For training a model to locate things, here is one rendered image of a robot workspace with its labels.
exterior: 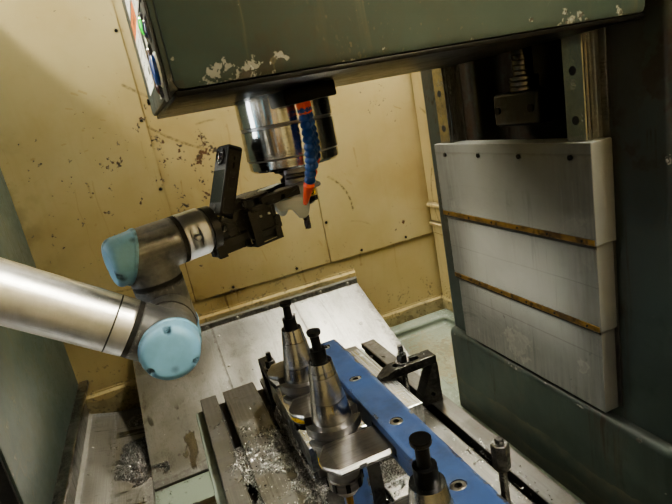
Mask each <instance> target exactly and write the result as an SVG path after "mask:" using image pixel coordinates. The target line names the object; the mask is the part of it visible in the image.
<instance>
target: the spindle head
mask: <svg viewBox="0 0 672 504"><path fill-rule="evenodd" d="M145 3H146V7H147V11H148V15H149V18H150V22H151V26H152V30H153V34H154V37H155V41H156V45H157V49H158V53H159V56H160V60H161V64H162V68H163V72H164V75H165V79H166V83H167V87H168V91H169V94H170V98H171V99H170V100H169V102H168V103H166V100H165V97H164V98H162V99H160V95H159V94H158V92H157V91H156V89H155V86H154V89H153V92H152V95H151V96H150V92H149V89H148V85H147V81H146V78H145V74H144V70H143V67H142V63H141V59H140V56H139V52H138V48H137V45H136V41H135V37H134V34H133V30H132V26H131V21H130V18H129V14H128V11H127V7H126V3H125V0H122V4H123V8H124V11H125V15H126V19H127V22H128V26H129V30H130V33H131V37H132V41H133V44H134V48H135V52H136V55H137V59H138V62H139V66H140V70H141V73H142V77H143V81H144V84H145V88H146V92H147V95H148V99H147V104H148V105H149V106H151V110H152V114H153V115H154V116H157V119H163V118H168V117H173V116H179V115H184V114H190V113H195V112H201V111H206V110H212V109H217V108H223V107H228V106H234V102H237V101H240V100H244V99H248V98H253V97H257V96H262V95H266V94H271V93H276V92H279V91H282V90H286V89H290V88H295V87H299V86H304V85H308V84H313V83H317V82H322V81H326V80H331V79H333V80H334V83H335V87H338V86H343V85H349V84H354V83H360V82H365V81H370V80H376V79H381V78H387V77H392V76H398V75H403V74H409V73H414V72H420V71H425V70H431V69H436V68H442V67H447V66H453V65H458V64H463V63H467V62H471V61H474V60H478V59H482V58H486V57H490V56H494V55H498V54H502V53H506V52H510V51H514V50H518V49H522V48H526V47H530V46H533V45H537V44H541V43H545V42H549V41H553V40H557V39H561V38H563V37H567V36H571V35H575V34H579V33H584V32H589V31H592V30H596V29H600V28H604V27H608V26H612V25H616V24H620V23H624V22H628V21H632V20H636V19H640V18H643V17H644V13H641V12H642V11H643V10H644V7H645V0H145ZM639 13H640V14H639Z"/></svg>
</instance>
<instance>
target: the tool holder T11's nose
mask: <svg viewBox="0 0 672 504"><path fill-rule="evenodd" d="M363 477H364V473H363V469H360V470H358V471H356V472H354V473H351V474H349V475H347V476H345V477H340V476H337V475H334V474H329V473H327V477H326V481H327V485H328V487H329V488H330V490H331V491H332V492H334V493H335V494H338V495H340V496H342V497H351V496H353V495H355V494H356V492H357V491H358V489H359V488H360V487H361V486H362V483H363Z"/></svg>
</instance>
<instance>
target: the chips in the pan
mask: <svg viewBox="0 0 672 504"><path fill-rule="evenodd" d="M127 420H128V419H127ZM125 424H127V425H128V426H130V427H136V426H142V425H144V424H143V418H142V414H141V415H138V416H137V415H136V416H134V417H133V418H132V417H131V419H130V420H128V421H126V422H125ZM142 439H143V440H142ZM121 450H122V452H123V453H122V454H120V456H121V457H120V458H121V459H119V461H120V462H119V463H120V464H119V465H117V467H116V469H115V470H114V471H115V473H114V472H113V473H114V474H116V475H115V476H114V480H115V481H125V480H126V482H130V483H131V484H132V483H133V484H134V485H133V487H132V488H135V487H138V486H141V485H142V486H141V487H142V488H143V484H145V482H147V480H148V479H149V478H150V477H152V474H153V473H154V470H155V471H156V473H157V472H159V471H160V472H161V471H163V473H162V474H164V473H165V474H166V473H167V474H168V473H170V472H171V470H170V468H169V467H170V464H169V460H166V461H163V462H162V463H159V464H156V465H154V466H152V468H153V469H152V468H151V465H150V459H149V454H148V448H147V442H146V437H145V436H144V437H140V438H139V437H138V439H137V440H135V439H134V441H133V442H132V441H130V443H128V444H124V447H122V449H121ZM151 469H152V471H151ZM149 470H150V471H151V473H150V471H149ZM169 470H170V472H168V471H169ZM114 474H113V475H114ZM167 474H166V476H167ZM170 474H171V473H170ZM128 480H129V481H128Z"/></svg>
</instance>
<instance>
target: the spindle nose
mask: <svg viewBox="0 0 672 504"><path fill-rule="evenodd" d="M268 95H270V94H266V95H262V96H257V97H253V98H248V99H244V100H240V101H237V102H234V106H235V110H236V115H237V119H238V123H239V128H240V131H241V132H242V133H241V136H242V141H243V145H244V149H245V154H246V158H247V162H248V163H249V166H250V170H251V172H253V173H255V174H261V173H271V172H278V171H284V170H289V169H295V168H300V167H304V166H305V164H306V163H305V161H304V160H305V158H306V157H305V156H304V152H305V150H304V148H303V147H304V144H305V143H303V141H302V139H303V136H302V134H301V132H302V129H301V128H300V123H301V122H300V121H299V119H298V118H299V115H298V113H297V109H296V105H295V104H294V105H290V106H285V107H281V108H276V109H271V107H270V103H269V99H268ZM310 103H311V107H312V113H313V115H314V116H313V119H314V120H315V124H314V125H315V126H316V127H317V130H316V132H317V133H318V139H319V140H320V143H319V146H320V147H321V150H320V151H319V152H320V154H321V158H320V161H319V163H321V162H324V161H328V160H331V159H333V158H335V157H337V155H338V148H337V145H338V142H337V137H336V131H335V126H334V120H333V116H332V114H331V113H332V110H331V104H330V99H329V96H328V97H324V98H320V99H315V100H311V101H310Z"/></svg>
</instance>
